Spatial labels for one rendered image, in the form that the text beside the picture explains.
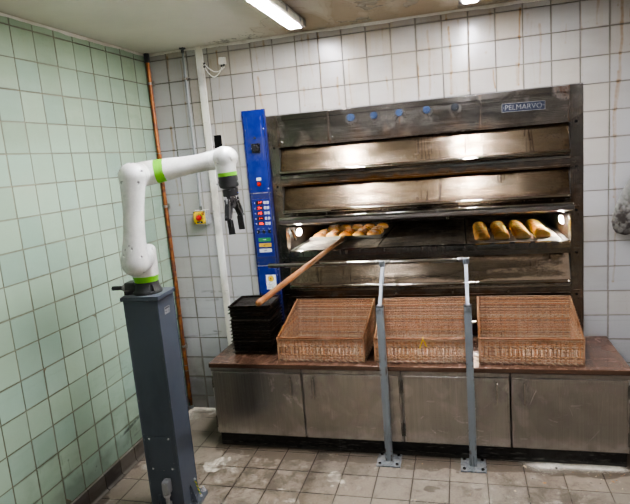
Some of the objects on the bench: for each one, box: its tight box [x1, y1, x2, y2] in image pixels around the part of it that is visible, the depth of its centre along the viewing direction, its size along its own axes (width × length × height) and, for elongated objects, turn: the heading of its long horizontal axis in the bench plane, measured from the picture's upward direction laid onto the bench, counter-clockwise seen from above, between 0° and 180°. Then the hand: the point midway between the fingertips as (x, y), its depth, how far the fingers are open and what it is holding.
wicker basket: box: [276, 298, 376, 363], centre depth 357 cm, size 49×56×28 cm
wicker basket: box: [373, 296, 466, 364], centre depth 341 cm, size 49×56×28 cm
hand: (237, 229), depth 268 cm, fingers open, 13 cm apart
